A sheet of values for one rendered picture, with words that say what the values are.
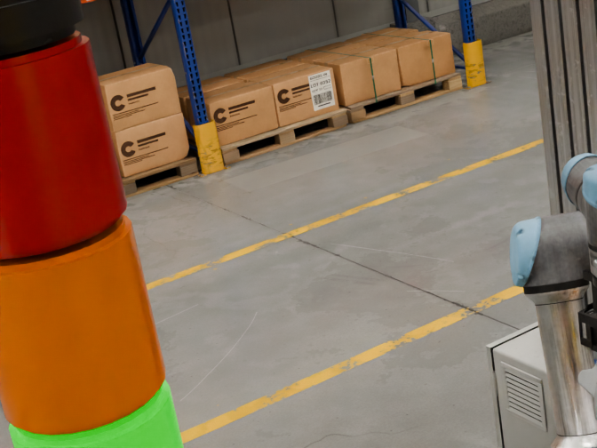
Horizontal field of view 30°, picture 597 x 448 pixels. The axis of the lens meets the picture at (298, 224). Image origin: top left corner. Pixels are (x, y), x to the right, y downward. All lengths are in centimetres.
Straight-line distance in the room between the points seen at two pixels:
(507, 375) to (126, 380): 220
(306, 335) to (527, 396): 325
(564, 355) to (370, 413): 288
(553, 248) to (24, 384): 171
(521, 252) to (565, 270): 8
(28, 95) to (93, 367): 8
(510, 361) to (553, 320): 49
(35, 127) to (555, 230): 174
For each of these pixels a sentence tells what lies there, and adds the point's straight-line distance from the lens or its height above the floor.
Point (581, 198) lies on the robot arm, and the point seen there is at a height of 183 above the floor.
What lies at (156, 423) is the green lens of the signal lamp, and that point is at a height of 221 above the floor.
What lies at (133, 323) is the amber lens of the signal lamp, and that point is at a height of 224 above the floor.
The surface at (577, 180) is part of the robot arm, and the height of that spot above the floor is 184.
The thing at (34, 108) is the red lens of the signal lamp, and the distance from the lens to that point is 30.
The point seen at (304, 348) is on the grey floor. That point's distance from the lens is 552.
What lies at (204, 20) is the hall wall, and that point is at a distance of 1019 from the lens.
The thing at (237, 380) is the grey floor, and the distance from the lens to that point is 534.
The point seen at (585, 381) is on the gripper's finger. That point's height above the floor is 157.
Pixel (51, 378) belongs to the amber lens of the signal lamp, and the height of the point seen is 224.
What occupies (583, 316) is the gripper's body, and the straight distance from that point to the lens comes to 165.
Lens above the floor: 237
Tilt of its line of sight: 19 degrees down
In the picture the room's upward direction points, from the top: 10 degrees counter-clockwise
